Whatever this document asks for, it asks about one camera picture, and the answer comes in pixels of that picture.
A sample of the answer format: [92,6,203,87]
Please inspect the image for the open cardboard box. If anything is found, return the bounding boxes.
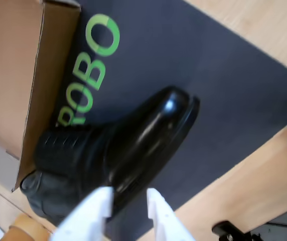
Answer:
[0,0,81,193]

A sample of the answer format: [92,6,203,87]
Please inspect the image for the dark mat with WOWROBO print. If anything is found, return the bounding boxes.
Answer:
[54,0,287,241]

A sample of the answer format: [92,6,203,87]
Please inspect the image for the brown packing tape roll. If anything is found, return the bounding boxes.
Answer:
[2,213,56,241]

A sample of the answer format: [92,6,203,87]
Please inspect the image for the black camera stand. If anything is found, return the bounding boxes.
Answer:
[211,220,262,241]

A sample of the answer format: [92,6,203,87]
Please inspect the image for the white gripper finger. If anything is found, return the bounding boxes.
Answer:
[52,186,114,241]
[147,188,197,241]

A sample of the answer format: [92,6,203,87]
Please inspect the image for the black leather shoe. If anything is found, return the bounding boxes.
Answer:
[19,85,201,226]

